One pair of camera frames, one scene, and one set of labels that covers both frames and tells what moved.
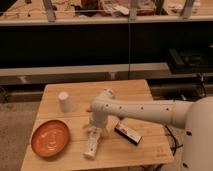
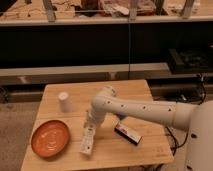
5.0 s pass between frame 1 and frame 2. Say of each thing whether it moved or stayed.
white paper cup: stayed
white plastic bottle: moved
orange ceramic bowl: stayed
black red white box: stayed
